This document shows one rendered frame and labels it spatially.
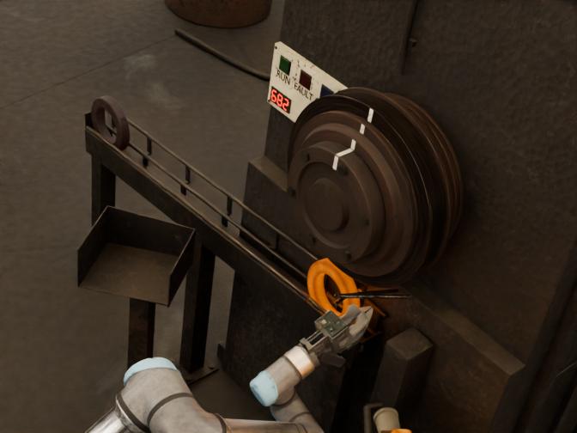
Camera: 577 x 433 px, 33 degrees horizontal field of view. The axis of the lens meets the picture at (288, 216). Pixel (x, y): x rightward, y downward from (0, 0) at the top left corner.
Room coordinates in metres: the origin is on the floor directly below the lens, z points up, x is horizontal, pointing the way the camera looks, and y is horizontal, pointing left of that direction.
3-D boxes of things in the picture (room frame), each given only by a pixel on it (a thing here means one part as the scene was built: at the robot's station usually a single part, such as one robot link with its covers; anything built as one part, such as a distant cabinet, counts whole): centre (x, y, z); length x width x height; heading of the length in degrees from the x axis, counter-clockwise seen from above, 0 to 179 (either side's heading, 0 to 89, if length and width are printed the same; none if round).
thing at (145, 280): (1.98, 0.39, 0.36); 0.26 x 0.20 x 0.72; 81
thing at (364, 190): (1.77, -0.10, 1.11); 0.28 x 0.06 x 0.28; 46
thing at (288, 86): (2.15, 0.01, 1.15); 0.26 x 0.02 x 0.18; 46
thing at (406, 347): (1.68, -0.34, 0.68); 0.11 x 0.08 x 0.24; 136
